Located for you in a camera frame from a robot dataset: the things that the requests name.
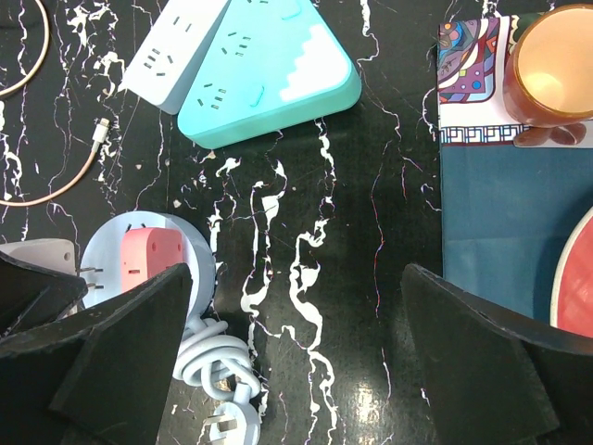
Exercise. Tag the red and green plate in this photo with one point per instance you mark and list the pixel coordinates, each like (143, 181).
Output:
(571, 296)

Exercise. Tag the patterned coaster mat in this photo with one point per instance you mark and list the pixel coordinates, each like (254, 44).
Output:
(471, 61)

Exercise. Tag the pink plug adapter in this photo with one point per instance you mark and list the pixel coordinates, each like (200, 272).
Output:
(146, 252)

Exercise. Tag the white cube charger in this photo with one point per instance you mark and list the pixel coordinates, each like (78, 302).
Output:
(52, 257)

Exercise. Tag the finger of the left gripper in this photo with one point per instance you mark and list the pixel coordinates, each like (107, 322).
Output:
(32, 296)

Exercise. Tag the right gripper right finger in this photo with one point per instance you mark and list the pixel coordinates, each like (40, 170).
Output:
(492, 375)

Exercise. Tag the blue placemat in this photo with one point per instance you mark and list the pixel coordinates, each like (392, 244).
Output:
(507, 213)

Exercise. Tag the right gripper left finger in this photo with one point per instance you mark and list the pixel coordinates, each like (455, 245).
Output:
(100, 376)

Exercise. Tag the round blue power strip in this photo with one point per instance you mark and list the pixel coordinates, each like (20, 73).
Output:
(101, 258)

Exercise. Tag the teal triangular power strip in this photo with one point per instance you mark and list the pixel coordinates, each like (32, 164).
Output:
(271, 65)

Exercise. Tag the long blue power strip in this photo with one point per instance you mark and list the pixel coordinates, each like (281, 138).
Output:
(166, 63)

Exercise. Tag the orange cup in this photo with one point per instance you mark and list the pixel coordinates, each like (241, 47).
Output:
(548, 77)

